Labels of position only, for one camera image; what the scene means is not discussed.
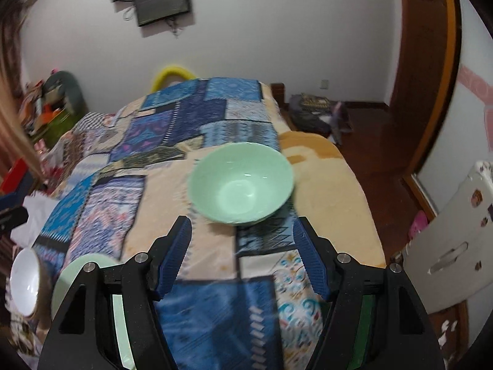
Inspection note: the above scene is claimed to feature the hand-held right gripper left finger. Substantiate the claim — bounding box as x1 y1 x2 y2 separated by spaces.
36 216 193 370

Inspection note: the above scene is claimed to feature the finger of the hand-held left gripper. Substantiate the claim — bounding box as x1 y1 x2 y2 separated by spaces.
0 206 29 234

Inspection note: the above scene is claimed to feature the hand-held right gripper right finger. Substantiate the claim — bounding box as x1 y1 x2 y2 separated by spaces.
292 216 445 370

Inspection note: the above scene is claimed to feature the white bowl with tan outside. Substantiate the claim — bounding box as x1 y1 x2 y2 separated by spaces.
8 247 52 319

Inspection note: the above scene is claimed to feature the green plate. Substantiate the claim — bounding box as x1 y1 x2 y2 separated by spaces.
51 253 135 370

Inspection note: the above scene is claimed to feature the green bowl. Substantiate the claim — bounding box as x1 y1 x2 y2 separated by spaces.
187 142 295 227

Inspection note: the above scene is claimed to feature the white cloth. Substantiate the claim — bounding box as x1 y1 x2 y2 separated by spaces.
11 195 58 247

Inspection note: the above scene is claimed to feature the red box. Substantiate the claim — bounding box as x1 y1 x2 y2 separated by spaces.
0 158 29 195

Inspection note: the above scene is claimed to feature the patchwork printed blanket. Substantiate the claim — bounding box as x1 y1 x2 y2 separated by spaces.
8 78 336 370

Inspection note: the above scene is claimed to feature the beige blanket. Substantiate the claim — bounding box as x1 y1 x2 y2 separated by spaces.
123 131 387 278

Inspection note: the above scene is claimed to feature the green box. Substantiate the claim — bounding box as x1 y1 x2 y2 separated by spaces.
33 110 75 149

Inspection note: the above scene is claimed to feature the pink slipper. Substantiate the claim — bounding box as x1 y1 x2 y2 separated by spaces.
409 211 429 240

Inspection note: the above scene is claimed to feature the brown curtain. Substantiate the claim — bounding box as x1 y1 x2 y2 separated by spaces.
0 0 43 186

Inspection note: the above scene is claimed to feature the cluttered pile of boxes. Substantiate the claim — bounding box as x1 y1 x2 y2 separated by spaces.
21 79 66 132

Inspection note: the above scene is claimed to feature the green cushion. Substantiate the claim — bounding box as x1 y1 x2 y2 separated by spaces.
42 70 87 120

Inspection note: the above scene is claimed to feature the dark bag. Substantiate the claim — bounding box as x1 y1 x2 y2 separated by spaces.
289 93 353 139

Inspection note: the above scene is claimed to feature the white plastic folding stool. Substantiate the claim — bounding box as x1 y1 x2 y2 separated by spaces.
401 161 493 315

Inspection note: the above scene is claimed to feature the wooden nightstand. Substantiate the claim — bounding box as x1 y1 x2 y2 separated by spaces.
270 83 287 105

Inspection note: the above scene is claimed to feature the yellow ring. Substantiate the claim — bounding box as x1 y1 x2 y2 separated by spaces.
151 65 199 92

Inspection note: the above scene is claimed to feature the wooden door frame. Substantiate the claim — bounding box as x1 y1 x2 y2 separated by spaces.
387 0 463 216

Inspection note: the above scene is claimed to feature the small black wall monitor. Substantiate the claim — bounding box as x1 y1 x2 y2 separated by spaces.
133 0 192 27

